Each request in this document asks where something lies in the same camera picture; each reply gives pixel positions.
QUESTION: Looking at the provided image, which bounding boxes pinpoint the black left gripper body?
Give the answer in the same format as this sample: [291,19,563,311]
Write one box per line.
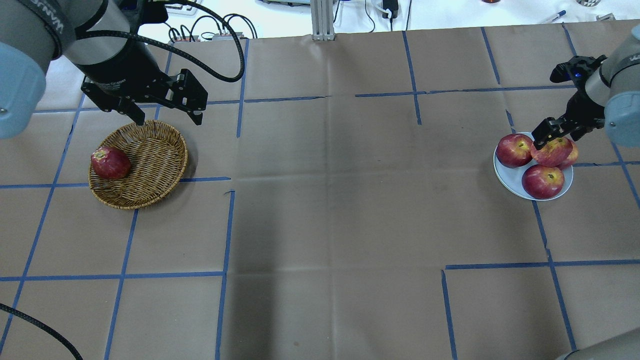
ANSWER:
[81,42,208,113]

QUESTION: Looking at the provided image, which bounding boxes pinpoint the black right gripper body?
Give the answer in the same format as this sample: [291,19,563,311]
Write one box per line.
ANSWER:
[531,90,605,150]

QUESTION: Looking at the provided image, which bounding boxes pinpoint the red yellow apple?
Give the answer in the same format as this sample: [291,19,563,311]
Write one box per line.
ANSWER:
[530,137,574,167]

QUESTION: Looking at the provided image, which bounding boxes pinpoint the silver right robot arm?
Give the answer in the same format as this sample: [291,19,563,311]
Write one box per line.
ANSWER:
[211,23,639,147]

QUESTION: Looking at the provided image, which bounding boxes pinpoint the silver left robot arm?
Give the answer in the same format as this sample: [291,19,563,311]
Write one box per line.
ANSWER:
[0,0,208,139]

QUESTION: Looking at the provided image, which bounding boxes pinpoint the red apple on plate back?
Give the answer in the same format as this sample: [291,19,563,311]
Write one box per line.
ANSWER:
[557,140,579,171]

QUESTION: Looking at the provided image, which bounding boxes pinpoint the red apple on plate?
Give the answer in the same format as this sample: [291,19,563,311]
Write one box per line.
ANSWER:
[521,164,566,200]
[495,133,533,169]
[557,140,579,171]

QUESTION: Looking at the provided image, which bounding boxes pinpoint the dark red apple in basket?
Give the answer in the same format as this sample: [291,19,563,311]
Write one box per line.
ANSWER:
[90,146,131,180]

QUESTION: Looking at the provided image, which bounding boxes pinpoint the red apple on plate left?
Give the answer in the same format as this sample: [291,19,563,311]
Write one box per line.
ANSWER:
[495,133,533,169]

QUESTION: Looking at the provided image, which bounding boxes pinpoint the red apple on plate front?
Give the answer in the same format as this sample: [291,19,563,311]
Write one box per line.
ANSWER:
[521,164,566,200]

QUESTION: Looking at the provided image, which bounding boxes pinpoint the light blue plate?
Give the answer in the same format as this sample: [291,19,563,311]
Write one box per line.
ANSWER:
[493,132,579,201]

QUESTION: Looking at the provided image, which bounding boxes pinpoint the blue white pen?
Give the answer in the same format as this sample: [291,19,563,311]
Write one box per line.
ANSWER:
[539,9,567,24]

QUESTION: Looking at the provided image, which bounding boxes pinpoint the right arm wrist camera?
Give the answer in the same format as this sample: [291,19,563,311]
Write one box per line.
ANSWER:
[549,54,608,85]

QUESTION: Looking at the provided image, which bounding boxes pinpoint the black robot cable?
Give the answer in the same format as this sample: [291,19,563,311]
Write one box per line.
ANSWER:
[75,0,246,84]

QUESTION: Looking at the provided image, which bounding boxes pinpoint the aluminium frame post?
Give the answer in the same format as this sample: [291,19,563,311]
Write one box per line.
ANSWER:
[310,0,336,41]

